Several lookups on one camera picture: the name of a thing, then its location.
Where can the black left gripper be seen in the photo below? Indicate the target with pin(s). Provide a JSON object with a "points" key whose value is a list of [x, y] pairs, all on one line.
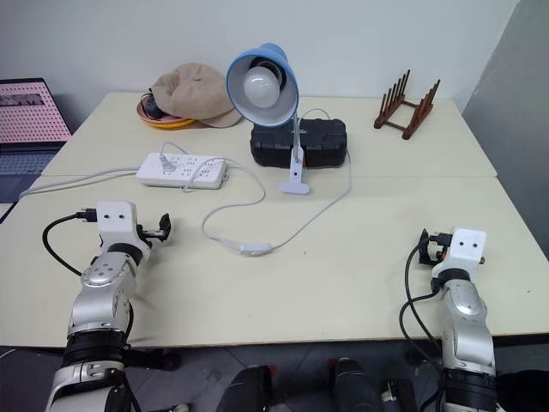
{"points": [[150, 234]]}

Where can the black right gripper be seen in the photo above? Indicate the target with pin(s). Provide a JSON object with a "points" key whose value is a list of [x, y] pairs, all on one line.
{"points": [[438, 248]]}

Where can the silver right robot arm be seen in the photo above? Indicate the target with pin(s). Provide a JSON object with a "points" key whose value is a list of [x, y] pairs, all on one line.
{"points": [[465, 326]]}

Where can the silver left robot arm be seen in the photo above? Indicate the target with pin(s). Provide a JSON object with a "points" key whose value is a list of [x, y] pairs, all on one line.
{"points": [[99, 296]]}

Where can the blue clamp desk lamp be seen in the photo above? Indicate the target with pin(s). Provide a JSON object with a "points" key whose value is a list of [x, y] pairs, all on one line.
{"points": [[296, 169]]}

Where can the white power strip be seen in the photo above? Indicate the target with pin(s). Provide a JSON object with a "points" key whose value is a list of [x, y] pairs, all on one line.
{"points": [[188, 171]]}

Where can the pink and yellow plate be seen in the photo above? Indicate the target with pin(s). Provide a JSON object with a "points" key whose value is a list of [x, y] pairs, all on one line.
{"points": [[165, 123]]}

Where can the small black object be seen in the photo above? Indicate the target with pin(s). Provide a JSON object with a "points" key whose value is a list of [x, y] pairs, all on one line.
{"points": [[151, 107]]}

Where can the brown wooden dish rack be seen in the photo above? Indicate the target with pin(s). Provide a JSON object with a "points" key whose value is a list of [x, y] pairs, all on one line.
{"points": [[407, 113]]}

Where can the beige flat cap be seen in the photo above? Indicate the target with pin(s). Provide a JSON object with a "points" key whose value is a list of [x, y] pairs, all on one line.
{"points": [[193, 92]]}

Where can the black plastic case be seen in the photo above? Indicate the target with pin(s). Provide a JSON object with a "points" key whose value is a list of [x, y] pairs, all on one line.
{"points": [[321, 141]]}

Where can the dark rounded shape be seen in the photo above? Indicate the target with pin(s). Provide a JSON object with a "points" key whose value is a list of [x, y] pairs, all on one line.
{"points": [[354, 386], [246, 388]]}

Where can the white light bulb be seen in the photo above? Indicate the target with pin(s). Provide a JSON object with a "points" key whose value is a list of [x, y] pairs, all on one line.
{"points": [[261, 88]]}

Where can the open laptop with pink screen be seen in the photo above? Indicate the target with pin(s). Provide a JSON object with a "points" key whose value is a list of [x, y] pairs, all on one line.
{"points": [[28, 124]]}

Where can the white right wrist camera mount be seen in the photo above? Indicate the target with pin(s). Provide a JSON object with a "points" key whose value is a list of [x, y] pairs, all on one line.
{"points": [[467, 249]]}

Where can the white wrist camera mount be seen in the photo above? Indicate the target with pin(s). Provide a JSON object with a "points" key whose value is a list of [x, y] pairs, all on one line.
{"points": [[115, 221], [467, 249]]}

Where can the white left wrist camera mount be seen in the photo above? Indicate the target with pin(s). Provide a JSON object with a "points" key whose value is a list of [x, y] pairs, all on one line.
{"points": [[115, 221]]}

